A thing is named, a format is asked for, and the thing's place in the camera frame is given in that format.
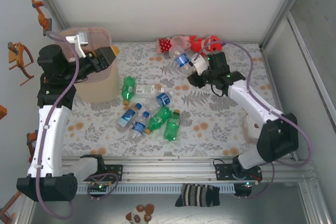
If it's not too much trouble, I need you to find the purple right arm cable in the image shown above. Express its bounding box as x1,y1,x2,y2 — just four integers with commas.
194,40,313,200

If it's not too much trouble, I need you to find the brown white plush toy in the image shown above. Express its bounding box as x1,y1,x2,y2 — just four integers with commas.
125,203,155,224

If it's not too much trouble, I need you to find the pink mesh bin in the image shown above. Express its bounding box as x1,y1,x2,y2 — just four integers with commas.
58,26,121,103

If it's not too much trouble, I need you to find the clear bottle green white label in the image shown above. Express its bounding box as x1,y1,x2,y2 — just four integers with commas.
134,83,165,97

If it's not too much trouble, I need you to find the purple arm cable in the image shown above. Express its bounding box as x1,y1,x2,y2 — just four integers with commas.
36,31,119,220
194,40,313,200

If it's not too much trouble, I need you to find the aluminium rail frame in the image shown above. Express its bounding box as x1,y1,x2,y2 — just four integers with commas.
28,155,314,184

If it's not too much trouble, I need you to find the white slotted cable duct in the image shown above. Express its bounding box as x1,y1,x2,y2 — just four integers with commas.
77,183,236,195

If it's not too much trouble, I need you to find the red plush shark toy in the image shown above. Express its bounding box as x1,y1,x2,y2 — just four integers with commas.
189,35,224,54

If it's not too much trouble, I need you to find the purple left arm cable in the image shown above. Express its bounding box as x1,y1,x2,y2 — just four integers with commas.
36,31,119,220

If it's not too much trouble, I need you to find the pink plush pig toy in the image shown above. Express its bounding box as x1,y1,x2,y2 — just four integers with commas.
156,34,192,57

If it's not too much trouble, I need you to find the white square plastic box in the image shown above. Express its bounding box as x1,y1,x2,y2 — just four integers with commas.
244,115,266,145

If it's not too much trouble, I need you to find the black beige striped sock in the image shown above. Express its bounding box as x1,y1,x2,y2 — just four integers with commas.
174,183,221,208

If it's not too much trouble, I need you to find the green bottle yellow cap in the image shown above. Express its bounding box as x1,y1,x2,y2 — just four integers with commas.
121,76,137,105
163,110,182,142
143,106,173,134

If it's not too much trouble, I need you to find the floral tablecloth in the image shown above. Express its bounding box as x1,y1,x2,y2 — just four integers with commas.
61,40,292,158

